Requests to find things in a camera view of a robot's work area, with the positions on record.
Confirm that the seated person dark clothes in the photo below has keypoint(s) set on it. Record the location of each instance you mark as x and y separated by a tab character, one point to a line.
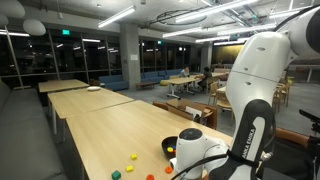
206	77

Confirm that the grey bench sofa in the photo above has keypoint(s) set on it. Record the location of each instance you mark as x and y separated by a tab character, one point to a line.
23	133

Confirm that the green block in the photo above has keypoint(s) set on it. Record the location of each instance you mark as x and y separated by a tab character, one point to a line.
116	175

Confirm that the wooden table white legs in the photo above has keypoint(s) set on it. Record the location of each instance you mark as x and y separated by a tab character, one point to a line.
181	80

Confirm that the white globe lamp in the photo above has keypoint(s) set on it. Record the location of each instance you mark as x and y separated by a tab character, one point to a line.
2	20
34	27
11	8

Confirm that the seated person light shirt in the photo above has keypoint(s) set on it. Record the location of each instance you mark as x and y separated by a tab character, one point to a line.
184	71

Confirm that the wooden chair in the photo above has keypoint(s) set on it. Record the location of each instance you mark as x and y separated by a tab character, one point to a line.
223	100
286	91
213	90

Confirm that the low wooden table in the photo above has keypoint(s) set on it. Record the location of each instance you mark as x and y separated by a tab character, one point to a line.
145	84

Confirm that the small blue piece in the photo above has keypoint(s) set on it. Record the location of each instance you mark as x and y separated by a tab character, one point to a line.
173	147

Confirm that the yellow disc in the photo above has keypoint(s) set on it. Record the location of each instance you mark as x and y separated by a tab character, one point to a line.
170	149

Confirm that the blue sofa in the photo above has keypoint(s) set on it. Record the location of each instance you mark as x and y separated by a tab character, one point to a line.
113	82
160	75

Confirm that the black bowl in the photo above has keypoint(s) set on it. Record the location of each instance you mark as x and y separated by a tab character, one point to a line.
165	146

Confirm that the yellow block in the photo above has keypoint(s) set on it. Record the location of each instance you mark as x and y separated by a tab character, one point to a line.
129	168
134	156

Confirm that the black camera on tripod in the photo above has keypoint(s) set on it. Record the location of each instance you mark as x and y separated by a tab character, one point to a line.
316	143

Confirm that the small orange disc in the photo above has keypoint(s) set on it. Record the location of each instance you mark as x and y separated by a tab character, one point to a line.
168	170
150	177

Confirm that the brown leather chair back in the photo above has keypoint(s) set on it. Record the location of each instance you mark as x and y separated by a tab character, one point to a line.
293	136

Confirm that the white plate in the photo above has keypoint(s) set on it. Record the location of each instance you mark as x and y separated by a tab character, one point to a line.
93	88

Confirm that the yellow pouf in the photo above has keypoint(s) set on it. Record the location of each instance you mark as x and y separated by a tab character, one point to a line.
164	82

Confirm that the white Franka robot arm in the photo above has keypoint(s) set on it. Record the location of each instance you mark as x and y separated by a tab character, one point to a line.
256	83

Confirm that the concrete column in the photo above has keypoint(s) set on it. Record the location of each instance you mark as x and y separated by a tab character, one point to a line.
130	56

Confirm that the light wooden table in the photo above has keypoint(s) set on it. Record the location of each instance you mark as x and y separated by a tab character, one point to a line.
88	101
63	85

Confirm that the green exit sign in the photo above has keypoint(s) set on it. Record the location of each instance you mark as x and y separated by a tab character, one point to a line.
66	32

